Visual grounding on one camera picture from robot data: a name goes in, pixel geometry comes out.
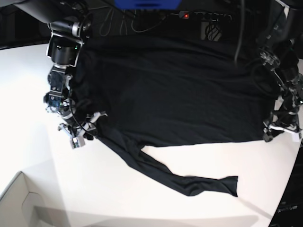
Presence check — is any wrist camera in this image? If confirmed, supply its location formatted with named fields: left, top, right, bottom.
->
left=70, top=136, right=85, bottom=149
left=292, top=132, right=302, bottom=143

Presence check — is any grey looped cable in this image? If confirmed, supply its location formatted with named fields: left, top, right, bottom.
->
left=99, top=9, right=166, bottom=37

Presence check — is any blue plastic bin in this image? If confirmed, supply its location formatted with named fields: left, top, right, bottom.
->
left=114, top=0, right=181, bottom=10

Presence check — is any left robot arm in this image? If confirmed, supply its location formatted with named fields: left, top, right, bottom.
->
left=257, top=0, right=303, bottom=142

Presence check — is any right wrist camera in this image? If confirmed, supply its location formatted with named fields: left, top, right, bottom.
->
left=70, top=136, right=85, bottom=149

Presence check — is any white cardboard box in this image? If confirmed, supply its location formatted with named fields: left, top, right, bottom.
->
left=0, top=172, right=44, bottom=227

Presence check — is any dark navy t-shirt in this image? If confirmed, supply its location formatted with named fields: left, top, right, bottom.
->
left=71, top=35, right=280, bottom=196

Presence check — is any black power strip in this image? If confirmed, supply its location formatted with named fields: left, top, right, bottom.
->
left=171, top=11, right=232, bottom=22

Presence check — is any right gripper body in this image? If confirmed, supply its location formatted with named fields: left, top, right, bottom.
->
left=57, top=111, right=108, bottom=140

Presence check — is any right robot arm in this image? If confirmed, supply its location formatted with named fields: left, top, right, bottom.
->
left=12, top=0, right=101, bottom=147

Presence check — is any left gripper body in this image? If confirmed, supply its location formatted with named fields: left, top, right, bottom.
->
left=263, top=111, right=302, bottom=137

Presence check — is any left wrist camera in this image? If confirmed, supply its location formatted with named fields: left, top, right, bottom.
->
left=292, top=132, right=302, bottom=143

